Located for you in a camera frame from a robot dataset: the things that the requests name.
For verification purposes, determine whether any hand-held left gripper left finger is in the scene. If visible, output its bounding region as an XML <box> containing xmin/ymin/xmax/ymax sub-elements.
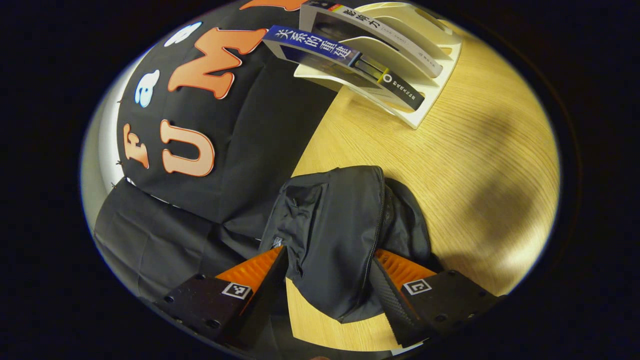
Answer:
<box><xmin>152</xmin><ymin>245</ymin><xmax>291</xmax><ymax>351</ymax></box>

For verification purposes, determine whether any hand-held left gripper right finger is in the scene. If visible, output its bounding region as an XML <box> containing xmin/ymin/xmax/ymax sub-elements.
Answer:
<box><xmin>370</xmin><ymin>248</ymin><xmax>502</xmax><ymax>349</ymax></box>

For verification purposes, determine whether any black schoolbag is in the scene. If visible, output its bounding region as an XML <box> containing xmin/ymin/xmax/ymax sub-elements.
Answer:
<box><xmin>259</xmin><ymin>165</ymin><xmax>443</xmax><ymax>325</ymax></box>

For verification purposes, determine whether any white bookshelf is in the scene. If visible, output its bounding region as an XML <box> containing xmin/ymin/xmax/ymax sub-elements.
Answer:
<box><xmin>292</xmin><ymin>1</ymin><xmax>463</xmax><ymax>131</ymax></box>

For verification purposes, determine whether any blue night scene book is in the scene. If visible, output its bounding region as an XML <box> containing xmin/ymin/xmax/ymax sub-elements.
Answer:
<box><xmin>261</xmin><ymin>24</ymin><xmax>426</xmax><ymax>112</ymax></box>

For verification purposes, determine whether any white portrait cover book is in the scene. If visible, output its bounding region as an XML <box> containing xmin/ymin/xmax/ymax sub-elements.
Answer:
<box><xmin>299</xmin><ymin>0</ymin><xmax>445</xmax><ymax>79</ymax></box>

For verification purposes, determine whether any black backdrop cloth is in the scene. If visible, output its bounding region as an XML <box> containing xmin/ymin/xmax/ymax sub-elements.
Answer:
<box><xmin>92</xmin><ymin>0</ymin><xmax>346</xmax><ymax>306</ymax></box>

